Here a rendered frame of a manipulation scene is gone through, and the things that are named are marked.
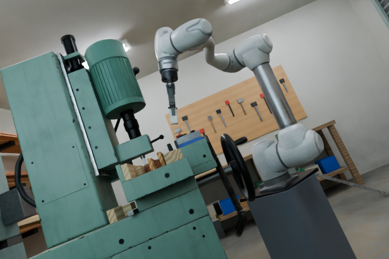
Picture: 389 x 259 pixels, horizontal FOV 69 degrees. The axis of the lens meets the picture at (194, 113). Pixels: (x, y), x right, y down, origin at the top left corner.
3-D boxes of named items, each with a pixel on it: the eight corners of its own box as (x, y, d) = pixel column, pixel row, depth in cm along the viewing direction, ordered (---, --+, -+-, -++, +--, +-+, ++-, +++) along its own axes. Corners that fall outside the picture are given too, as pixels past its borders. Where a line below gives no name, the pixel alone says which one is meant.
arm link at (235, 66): (212, 56, 173) (229, 45, 165) (227, 60, 187) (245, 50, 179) (219, 76, 170) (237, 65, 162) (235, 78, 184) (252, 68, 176)
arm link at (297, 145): (294, 164, 166) (331, 152, 153) (285, 171, 153) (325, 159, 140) (240, 48, 178) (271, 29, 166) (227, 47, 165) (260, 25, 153)
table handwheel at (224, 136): (236, 169, 136) (264, 214, 111) (197, 185, 134) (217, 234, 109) (222, 119, 121) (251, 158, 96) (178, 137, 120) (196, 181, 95)
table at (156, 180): (223, 163, 86) (215, 144, 87) (127, 203, 83) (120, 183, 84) (211, 170, 145) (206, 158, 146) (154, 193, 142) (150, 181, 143)
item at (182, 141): (202, 139, 112) (197, 126, 113) (176, 149, 111) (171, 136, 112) (201, 143, 124) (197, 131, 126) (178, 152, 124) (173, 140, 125)
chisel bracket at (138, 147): (153, 152, 114) (146, 133, 115) (120, 166, 112) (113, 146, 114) (156, 154, 121) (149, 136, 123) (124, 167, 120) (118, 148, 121)
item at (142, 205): (198, 187, 95) (194, 176, 96) (139, 212, 93) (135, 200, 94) (197, 185, 134) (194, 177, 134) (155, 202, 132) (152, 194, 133)
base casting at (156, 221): (209, 214, 90) (198, 187, 92) (32, 290, 85) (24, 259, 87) (204, 203, 134) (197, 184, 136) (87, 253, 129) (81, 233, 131)
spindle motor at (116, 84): (142, 99, 113) (117, 33, 120) (99, 115, 112) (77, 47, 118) (149, 109, 130) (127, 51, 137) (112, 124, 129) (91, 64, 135)
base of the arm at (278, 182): (269, 184, 180) (265, 176, 181) (300, 176, 164) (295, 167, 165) (253, 195, 167) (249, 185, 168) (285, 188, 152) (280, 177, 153)
